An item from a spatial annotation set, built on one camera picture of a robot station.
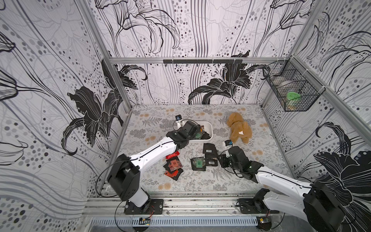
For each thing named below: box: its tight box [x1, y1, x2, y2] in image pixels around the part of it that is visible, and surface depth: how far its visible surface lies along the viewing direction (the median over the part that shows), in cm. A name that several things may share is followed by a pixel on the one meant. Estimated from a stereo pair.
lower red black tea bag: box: [163, 164, 184, 181], surface depth 85 cm
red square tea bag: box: [165, 150, 180, 160], surface depth 92 cm
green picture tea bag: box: [195, 131, 202, 140], surface depth 100 cm
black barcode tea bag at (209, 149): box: [202, 143, 218, 156], surface depth 95 cm
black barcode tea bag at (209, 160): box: [204, 153, 218, 167], surface depth 91 cm
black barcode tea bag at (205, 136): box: [200, 130, 211, 140], surface depth 101 cm
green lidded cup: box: [285, 91, 301, 111], surface depth 81 cm
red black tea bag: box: [165, 153, 183, 172], surface depth 90 cm
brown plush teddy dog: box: [226, 112, 253, 144], surface depth 94 cm
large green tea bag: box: [190, 156, 207, 172], surface depth 89 cm
